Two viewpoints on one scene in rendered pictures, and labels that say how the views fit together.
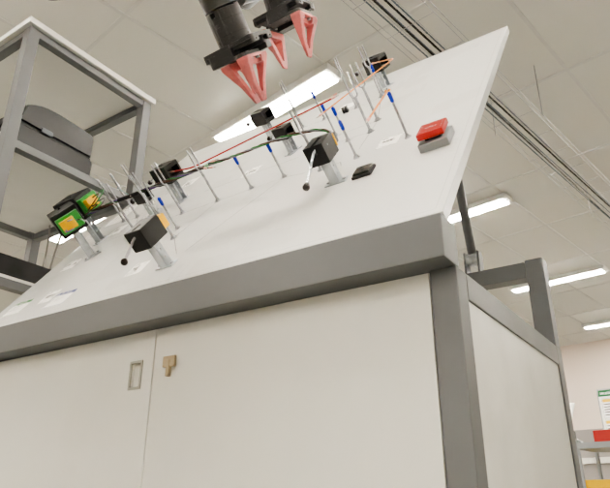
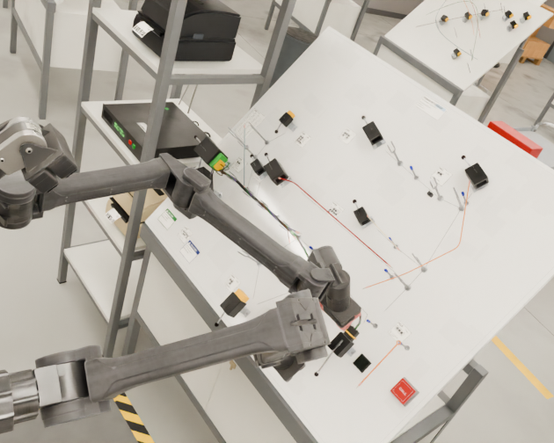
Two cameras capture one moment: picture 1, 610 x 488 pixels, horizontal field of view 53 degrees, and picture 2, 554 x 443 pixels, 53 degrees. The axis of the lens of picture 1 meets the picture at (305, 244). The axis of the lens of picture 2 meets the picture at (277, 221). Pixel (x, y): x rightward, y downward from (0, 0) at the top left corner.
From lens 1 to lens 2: 173 cm
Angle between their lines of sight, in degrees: 57
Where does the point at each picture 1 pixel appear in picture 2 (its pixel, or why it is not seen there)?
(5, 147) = (161, 90)
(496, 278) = not seen: hidden behind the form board
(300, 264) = (290, 423)
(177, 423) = (230, 390)
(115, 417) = not seen: hidden behind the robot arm
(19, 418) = (165, 292)
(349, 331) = not seen: outside the picture
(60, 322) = (185, 287)
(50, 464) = (178, 332)
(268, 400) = (265, 431)
